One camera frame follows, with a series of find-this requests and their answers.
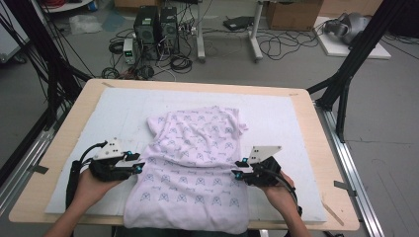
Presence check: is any black sleeved gripper cable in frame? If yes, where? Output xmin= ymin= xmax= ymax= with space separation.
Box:
xmin=260 ymin=166 xmax=303 ymax=217
xmin=64 ymin=140 xmax=109 ymax=210

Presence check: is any person's dark clothing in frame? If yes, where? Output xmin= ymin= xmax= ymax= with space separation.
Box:
xmin=113 ymin=226 xmax=262 ymax=237

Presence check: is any person's right hand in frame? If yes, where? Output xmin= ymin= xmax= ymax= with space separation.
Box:
xmin=261 ymin=172 xmax=297 ymax=217

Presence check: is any large cardboard box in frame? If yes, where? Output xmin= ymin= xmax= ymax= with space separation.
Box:
xmin=265 ymin=0 xmax=324 ymax=32

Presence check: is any white floor board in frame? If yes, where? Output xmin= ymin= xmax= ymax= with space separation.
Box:
xmin=312 ymin=16 xmax=392 ymax=60

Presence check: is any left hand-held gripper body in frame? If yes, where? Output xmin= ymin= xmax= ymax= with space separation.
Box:
xmin=88 ymin=137 xmax=136 ymax=183

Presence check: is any grey headset device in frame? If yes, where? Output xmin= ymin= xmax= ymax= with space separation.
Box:
xmin=323 ymin=12 xmax=373 ymax=45

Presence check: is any clear plastic bag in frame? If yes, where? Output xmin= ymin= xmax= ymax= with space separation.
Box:
xmin=68 ymin=14 xmax=104 ymax=36

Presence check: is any person's left hand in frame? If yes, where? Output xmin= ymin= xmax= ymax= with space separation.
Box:
xmin=73 ymin=170 xmax=126 ymax=212

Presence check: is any small coiled black cable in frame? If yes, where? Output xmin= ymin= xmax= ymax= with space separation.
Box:
xmin=108 ymin=39 xmax=126 ymax=55

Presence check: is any white patterned shirt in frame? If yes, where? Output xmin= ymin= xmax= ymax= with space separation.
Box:
xmin=123 ymin=105 xmax=250 ymax=235

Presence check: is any thin wooden stick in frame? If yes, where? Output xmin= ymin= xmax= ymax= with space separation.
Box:
xmin=320 ymin=199 xmax=346 ymax=228

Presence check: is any white desk frame leg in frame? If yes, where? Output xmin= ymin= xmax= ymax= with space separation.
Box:
xmin=248 ymin=0 xmax=265 ymax=64
xmin=195 ymin=0 xmax=208 ymax=64

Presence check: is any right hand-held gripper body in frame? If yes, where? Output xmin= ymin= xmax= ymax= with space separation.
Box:
xmin=245 ymin=145 xmax=283 ymax=188

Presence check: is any white foam mat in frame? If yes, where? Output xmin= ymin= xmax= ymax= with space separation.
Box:
xmin=43 ymin=87 xmax=328 ymax=223

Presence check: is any black sleeved right gripper cable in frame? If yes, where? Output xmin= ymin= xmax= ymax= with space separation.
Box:
xmin=260 ymin=166 xmax=303 ymax=217

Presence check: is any teal floor sheet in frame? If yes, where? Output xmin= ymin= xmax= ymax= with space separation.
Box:
xmin=101 ymin=11 xmax=127 ymax=34

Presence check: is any wide black computer tower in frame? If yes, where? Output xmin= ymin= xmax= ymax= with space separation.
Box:
xmin=132 ymin=5 xmax=162 ymax=61

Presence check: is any black tape strip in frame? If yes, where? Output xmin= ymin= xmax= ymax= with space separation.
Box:
xmin=31 ymin=164 xmax=50 ymax=175
xmin=333 ymin=180 xmax=358 ymax=198

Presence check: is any small grey power supply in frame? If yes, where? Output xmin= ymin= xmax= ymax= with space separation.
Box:
xmin=122 ymin=38 xmax=137 ymax=65

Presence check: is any black metal frame stand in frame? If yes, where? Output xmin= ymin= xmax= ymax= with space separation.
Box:
xmin=305 ymin=0 xmax=408 ymax=143
xmin=0 ymin=0 xmax=94 ymax=131

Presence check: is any loose black cable tangle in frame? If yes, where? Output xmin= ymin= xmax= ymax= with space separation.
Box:
xmin=257 ymin=29 xmax=321 ymax=62

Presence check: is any black sleeved left gripper cable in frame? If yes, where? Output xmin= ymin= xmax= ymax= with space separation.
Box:
xmin=64 ymin=140 xmax=109 ymax=210

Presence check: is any white cabinet on wheels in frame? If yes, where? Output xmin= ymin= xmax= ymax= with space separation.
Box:
xmin=0 ymin=0 xmax=32 ymax=64

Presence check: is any flat black laptop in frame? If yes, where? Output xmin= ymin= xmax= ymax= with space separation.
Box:
xmin=222 ymin=15 xmax=256 ymax=32

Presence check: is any narrow black computer tower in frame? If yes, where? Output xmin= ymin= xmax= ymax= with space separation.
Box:
xmin=159 ymin=6 xmax=181 ymax=55

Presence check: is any aluminium rail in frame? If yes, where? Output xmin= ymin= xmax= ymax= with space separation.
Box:
xmin=314 ymin=101 xmax=385 ymax=237
xmin=0 ymin=108 xmax=72 ymax=215

